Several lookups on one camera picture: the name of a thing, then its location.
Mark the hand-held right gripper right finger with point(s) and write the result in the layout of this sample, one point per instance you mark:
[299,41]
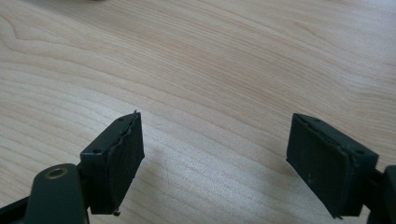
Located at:
[327,168]

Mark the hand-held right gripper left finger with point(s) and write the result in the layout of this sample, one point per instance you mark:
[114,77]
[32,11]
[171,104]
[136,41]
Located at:
[115,165]

